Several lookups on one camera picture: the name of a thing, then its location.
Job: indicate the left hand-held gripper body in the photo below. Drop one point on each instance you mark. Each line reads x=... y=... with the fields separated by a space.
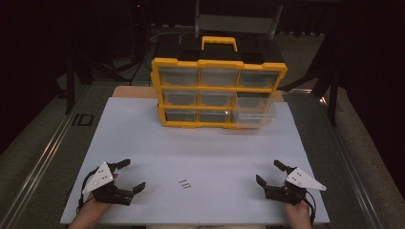
x=102 y=179

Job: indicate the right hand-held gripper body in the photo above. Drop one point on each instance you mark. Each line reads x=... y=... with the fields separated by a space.
x=301 y=181

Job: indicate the clear plastic drawer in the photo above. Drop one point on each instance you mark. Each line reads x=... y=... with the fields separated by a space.
x=254 y=102
x=253 y=120

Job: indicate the yellow black drawer organizer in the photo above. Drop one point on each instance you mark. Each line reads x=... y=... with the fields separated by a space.
x=219 y=88

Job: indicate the person's left hand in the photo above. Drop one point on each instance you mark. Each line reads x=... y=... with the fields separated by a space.
x=97 y=206

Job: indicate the person's right hand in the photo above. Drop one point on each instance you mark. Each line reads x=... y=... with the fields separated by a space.
x=298 y=211

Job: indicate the white table sheet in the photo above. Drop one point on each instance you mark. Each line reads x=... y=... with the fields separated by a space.
x=203 y=152

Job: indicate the black stand legs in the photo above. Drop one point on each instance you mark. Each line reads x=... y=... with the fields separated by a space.
x=332 y=95
x=71 y=82

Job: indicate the set of clear drawers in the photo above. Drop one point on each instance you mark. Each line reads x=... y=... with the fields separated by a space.
x=178 y=76

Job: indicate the grey metal stand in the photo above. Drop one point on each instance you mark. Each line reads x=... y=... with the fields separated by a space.
x=235 y=23

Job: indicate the aluminium floor rail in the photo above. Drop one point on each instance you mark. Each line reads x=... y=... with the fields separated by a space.
x=353 y=171
x=41 y=159

